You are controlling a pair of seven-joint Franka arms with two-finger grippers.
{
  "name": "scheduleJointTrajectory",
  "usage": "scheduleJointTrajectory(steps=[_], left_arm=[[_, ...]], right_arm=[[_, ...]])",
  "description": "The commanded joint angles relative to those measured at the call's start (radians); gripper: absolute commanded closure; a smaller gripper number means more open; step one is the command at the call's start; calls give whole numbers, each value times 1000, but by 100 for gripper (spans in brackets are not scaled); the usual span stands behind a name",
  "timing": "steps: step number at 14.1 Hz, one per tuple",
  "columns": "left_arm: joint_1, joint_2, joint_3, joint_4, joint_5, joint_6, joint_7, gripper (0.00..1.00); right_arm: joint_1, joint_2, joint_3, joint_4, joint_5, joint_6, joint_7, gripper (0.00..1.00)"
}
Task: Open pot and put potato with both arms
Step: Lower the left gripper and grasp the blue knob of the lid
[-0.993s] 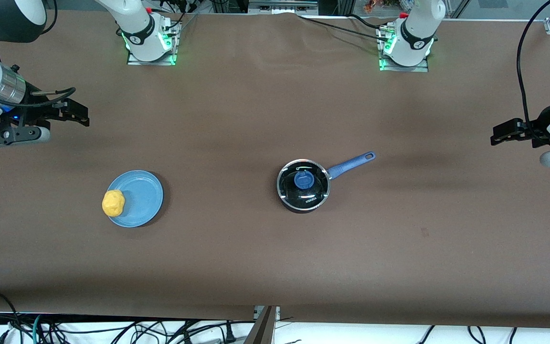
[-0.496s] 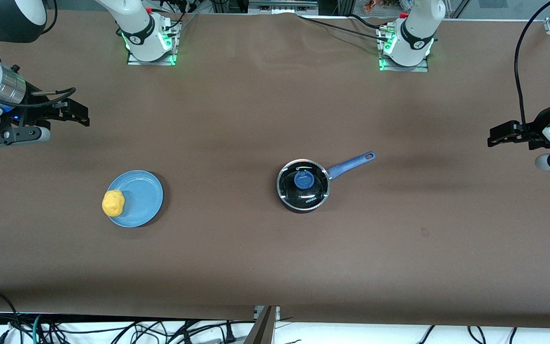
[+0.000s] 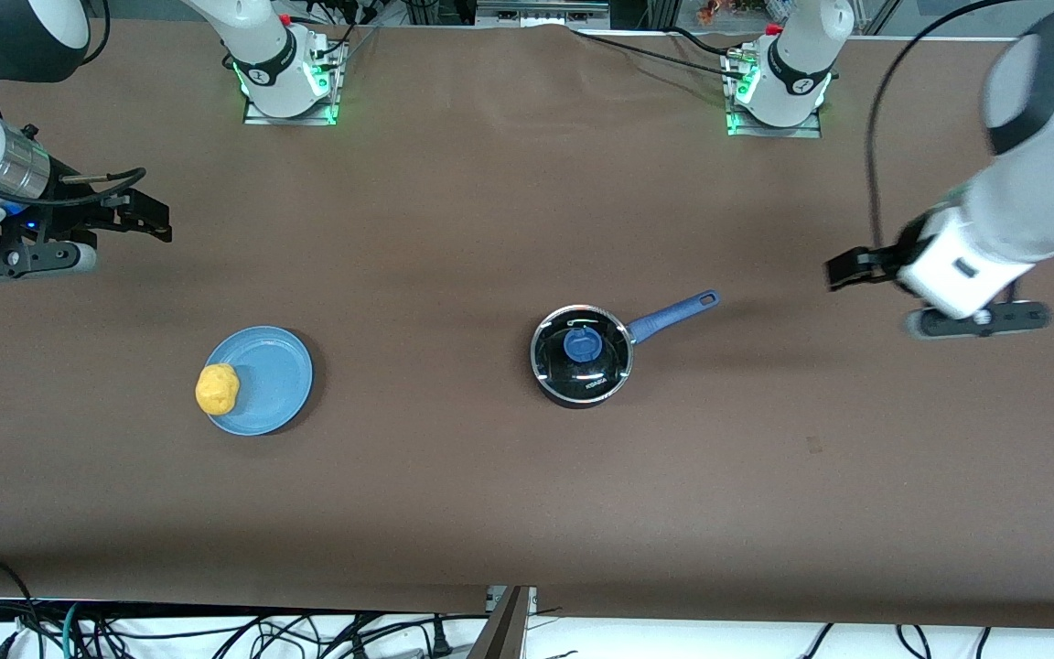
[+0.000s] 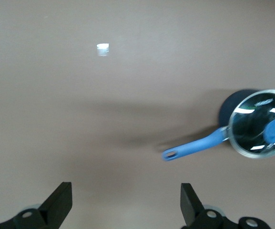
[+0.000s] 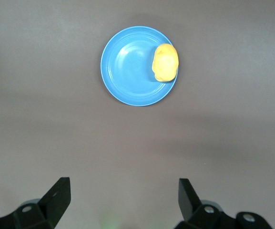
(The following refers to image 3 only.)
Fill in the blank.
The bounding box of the yellow potato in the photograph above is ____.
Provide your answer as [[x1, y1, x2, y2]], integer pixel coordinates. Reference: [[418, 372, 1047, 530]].
[[196, 363, 242, 415]]

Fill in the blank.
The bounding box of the glass lid blue knob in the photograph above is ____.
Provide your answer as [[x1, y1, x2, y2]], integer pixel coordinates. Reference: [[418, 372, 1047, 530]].
[[532, 306, 631, 393]]

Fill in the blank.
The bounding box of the blue plate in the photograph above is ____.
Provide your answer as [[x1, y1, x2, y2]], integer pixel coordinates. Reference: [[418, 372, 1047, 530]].
[[200, 327, 314, 437]]

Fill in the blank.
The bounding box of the brown table cover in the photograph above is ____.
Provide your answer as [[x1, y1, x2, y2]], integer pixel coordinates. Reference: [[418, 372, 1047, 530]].
[[0, 18, 1054, 632]]

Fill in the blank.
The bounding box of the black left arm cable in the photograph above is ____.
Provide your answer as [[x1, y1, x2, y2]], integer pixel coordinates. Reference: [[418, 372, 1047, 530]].
[[866, 0, 1054, 268]]

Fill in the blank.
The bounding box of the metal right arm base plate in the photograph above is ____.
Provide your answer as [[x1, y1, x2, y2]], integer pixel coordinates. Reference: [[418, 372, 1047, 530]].
[[243, 27, 342, 126]]

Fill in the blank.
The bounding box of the black pot blue handle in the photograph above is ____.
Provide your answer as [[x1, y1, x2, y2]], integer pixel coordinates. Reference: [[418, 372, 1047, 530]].
[[531, 290, 722, 410]]

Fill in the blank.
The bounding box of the black cable on table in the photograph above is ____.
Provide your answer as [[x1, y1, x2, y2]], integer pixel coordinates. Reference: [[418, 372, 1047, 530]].
[[573, 27, 749, 80]]

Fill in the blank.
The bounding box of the aluminium frame rail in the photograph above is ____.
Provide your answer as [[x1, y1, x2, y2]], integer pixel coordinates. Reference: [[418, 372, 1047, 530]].
[[477, 0, 611, 28]]

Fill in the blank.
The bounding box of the teal cable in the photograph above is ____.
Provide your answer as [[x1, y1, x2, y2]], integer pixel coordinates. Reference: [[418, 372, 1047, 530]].
[[60, 602, 91, 659]]

